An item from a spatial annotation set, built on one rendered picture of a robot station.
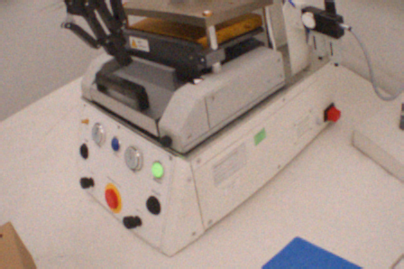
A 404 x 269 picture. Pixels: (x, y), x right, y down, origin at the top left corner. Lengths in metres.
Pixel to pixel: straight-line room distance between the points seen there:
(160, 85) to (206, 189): 0.18
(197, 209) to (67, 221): 0.31
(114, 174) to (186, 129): 0.22
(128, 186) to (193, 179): 0.14
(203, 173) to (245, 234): 0.15
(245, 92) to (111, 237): 0.36
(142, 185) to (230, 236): 0.17
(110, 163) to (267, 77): 0.32
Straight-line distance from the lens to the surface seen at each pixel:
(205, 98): 0.69
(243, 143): 0.77
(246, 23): 0.81
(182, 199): 0.72
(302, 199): 0.85
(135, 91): 0.72
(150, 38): 0.80
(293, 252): 0.76
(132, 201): 0.81
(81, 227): 0.89
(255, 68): 0.75
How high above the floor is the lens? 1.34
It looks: 34 degrees down
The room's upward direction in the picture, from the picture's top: 9 degrees counter-clockwise
